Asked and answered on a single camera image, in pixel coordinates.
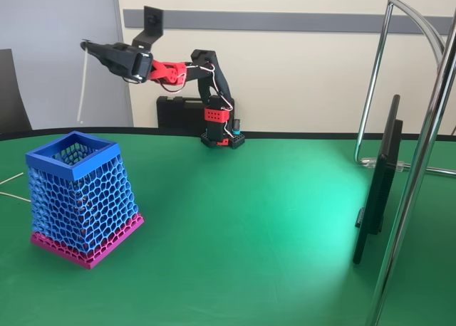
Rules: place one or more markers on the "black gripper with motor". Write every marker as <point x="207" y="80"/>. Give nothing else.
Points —
<point x="113" y="56"/>

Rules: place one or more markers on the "blue and pink lattice basket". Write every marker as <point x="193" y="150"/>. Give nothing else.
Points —
<point x="82" y="205"/>

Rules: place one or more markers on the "grey wall rail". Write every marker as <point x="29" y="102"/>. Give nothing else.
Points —
<point x="285" y="21"/>

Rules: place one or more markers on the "clear plastic clip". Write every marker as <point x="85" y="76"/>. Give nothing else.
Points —
<point x="370" y="162"/>

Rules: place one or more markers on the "thin pale stick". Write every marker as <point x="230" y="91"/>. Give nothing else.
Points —
<point x="83" y="91"/>

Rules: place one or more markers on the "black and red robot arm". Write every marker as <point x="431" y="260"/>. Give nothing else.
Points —
<point x="213" y="114"/>

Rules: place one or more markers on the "black gripper camera mount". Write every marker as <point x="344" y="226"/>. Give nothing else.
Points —
<point x="151" y="23"/>

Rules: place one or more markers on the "black plastic carrying case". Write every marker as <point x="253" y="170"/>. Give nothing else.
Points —
<point x="178" y="114"/>

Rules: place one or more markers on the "chrome tube stand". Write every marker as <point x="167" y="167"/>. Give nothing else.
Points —
<point x="409" y="183"/>

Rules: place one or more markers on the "dark chair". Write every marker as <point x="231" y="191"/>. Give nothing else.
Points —
<point x="12" y="101"/>

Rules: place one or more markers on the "black flat LED light panel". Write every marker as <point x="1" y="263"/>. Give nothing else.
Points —
<point x="379" y="183"/>

